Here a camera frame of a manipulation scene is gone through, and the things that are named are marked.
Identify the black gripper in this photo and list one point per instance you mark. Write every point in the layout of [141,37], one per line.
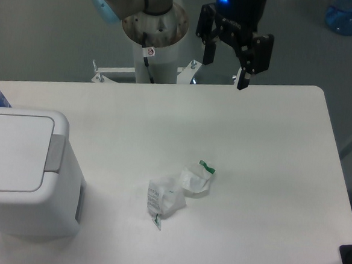
[243,17]

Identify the white push-lid trash can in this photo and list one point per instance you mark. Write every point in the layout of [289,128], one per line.
[42,186]

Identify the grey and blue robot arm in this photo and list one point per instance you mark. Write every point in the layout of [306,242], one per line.
[117,10]

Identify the large blue water jug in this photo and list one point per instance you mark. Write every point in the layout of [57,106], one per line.
[338,17]

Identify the crumpled white wrapper green strip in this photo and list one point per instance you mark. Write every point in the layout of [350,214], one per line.
[195,179]

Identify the crumpled white wrapper with text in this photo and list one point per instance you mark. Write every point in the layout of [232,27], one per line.
[165,197]

